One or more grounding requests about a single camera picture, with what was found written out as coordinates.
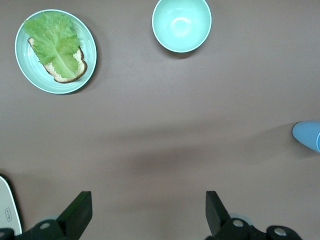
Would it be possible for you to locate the green lettuce leaf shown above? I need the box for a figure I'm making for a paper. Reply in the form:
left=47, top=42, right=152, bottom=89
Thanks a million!
left=23, top=11, right=81, bottom=79

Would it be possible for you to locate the mint green bowl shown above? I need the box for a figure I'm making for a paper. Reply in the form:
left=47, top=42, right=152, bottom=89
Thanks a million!
left=151, top=0, right=213, bottom=53

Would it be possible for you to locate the blue plastic cup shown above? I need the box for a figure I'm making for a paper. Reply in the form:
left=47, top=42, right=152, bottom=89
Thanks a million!
left=291, top=120, right=320, bottom=153

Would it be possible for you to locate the toasted bread slice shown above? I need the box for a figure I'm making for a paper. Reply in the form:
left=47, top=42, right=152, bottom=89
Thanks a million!
left=27, top=37, right=88, bottom=84

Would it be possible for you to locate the cream white rounded appliance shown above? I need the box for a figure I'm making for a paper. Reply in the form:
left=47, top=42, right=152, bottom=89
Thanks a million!
left=0, top=173, right=23, bottom=235

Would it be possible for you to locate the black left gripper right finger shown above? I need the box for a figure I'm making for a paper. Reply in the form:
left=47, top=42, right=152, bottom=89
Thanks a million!
left=204, top=191, right=303, bottom=240

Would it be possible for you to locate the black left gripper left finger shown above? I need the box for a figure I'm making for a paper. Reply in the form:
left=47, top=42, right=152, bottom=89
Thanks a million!
left=0, top=191, right=93, bottom=240

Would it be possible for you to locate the mint green plate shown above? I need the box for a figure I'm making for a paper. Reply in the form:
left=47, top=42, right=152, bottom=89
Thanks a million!
left=14, top=9, right=98, bottom=95

